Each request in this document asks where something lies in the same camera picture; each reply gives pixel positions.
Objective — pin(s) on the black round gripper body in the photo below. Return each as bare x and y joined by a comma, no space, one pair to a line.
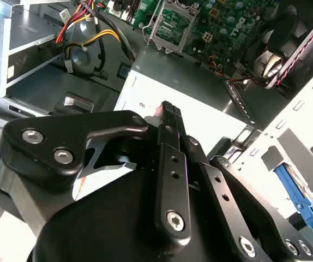
104,232

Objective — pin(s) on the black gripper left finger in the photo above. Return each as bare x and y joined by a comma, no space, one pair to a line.
44,152

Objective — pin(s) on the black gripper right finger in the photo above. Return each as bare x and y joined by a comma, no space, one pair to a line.
227,207

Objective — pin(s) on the hard disk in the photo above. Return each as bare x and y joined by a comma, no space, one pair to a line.
290,185

